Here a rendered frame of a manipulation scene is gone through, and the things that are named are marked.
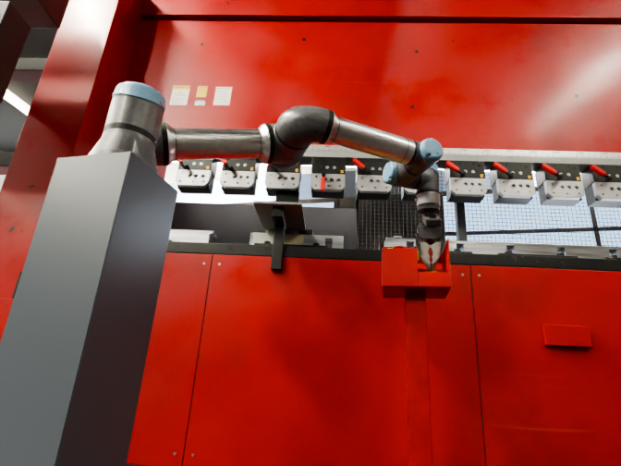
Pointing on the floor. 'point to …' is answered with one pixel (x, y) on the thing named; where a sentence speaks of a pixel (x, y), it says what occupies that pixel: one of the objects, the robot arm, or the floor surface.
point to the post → (460, 221)
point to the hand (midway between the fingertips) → (431, 265)
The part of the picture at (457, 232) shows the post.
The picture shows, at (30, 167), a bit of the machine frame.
